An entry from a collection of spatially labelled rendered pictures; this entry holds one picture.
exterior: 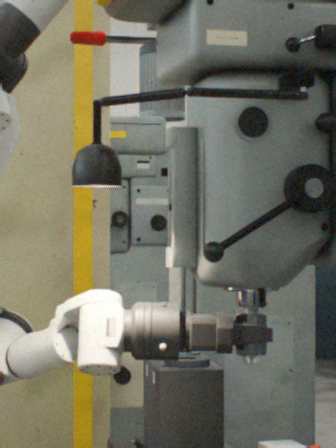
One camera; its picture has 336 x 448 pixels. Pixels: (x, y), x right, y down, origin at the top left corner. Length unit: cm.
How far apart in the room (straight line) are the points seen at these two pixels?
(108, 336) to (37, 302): 171
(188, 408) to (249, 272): 43
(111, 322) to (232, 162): 30
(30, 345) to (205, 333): 31
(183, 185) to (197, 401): 49
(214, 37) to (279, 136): 17
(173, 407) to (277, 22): 73
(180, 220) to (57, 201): 174
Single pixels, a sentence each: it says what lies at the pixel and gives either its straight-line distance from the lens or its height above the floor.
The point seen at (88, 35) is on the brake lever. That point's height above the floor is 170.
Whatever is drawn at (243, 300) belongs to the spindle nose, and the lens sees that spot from 150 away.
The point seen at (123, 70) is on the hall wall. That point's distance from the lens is 1078.
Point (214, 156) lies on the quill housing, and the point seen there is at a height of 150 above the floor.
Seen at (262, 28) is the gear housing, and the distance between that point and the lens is 143.
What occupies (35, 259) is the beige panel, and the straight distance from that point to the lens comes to 318.
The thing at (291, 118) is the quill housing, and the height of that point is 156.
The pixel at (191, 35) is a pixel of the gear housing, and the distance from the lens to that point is 140.
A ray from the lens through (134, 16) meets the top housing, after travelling 157.
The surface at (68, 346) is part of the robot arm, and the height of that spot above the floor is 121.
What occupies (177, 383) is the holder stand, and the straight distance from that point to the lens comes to 179.
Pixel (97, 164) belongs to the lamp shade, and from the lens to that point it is 139.
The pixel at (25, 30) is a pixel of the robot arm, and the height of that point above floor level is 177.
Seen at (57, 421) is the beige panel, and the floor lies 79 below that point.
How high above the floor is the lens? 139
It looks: 1 degrees up
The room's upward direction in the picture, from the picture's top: straight up
